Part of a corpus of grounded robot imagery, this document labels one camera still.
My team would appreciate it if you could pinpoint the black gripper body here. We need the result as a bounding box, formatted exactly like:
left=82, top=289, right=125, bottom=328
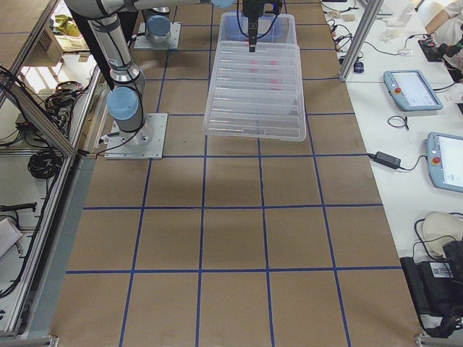
left=242, top=0, right=266, bottom=38

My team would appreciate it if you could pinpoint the clear plastic box lid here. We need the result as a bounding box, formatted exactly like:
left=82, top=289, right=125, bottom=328
left=203, top=40, right=307, bottom=142

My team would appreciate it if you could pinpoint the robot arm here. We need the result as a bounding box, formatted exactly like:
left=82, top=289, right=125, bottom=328
left=66, top=1, right=152, bottom=145
left=143, top=1, right=270, bottom=52

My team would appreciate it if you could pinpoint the blue plastic tray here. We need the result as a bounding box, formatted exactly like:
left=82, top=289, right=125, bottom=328
left=222, top=12, right=285, bottom=40

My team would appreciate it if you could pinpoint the clear plastic storage box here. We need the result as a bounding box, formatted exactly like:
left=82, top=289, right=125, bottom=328
left=218, top=11, right=297, bottom=44

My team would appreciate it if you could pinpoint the cardboard box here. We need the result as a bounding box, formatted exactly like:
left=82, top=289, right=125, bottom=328
left=39, top=14, right=90, bottom=53

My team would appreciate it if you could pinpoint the blue teach pendant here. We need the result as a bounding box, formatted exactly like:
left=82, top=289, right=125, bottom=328
left=425, top=132, right=462, bottom=192
left=383, top=69, right=443, bottom=111

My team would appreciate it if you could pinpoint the black power adapter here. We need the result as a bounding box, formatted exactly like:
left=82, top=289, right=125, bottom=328
left=367, top=151, right=401, bottom=170

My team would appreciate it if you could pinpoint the person in white coat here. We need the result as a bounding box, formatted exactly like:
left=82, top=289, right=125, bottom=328
left=425, top=0, right=462, bottom=81

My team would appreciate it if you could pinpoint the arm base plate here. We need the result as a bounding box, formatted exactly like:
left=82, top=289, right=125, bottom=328
left=103, top=113, right=168, bottom=160
left=134, top=22, right=181, bottom=51

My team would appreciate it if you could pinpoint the aluminium frame post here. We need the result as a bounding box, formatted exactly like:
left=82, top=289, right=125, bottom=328
left=339, top=0, right=383, bottom=82

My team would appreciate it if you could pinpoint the black cable coil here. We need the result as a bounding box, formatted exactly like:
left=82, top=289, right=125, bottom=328
left=388, top=114, right=410, bottom=131

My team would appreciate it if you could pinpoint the black cable bundle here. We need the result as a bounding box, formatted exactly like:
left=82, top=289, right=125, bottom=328
left=27, top=148, right=59, bottom=181

